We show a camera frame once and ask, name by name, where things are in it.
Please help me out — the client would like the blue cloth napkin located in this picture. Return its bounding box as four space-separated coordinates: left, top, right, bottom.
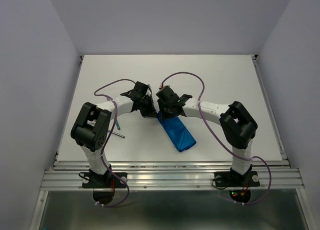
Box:
157 111 197 152

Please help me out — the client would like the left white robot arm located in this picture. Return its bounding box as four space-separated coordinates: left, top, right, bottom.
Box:
70 81 158 187

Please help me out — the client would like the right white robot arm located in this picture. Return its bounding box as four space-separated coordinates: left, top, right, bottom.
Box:
156 86 258 185

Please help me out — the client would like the silver metal fork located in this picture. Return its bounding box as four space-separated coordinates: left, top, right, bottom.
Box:
108 130 125 138

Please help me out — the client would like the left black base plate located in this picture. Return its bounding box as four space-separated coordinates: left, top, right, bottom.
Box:
78 171 126 189

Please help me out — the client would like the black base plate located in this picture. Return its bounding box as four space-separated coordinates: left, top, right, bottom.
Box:
212 171 260 188
78 171 126 189

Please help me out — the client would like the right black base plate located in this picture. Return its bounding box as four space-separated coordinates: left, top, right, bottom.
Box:
212 171 260 188

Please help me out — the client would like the aluminium rail frame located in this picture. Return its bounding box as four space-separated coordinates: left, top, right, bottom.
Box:
30 55 317 229

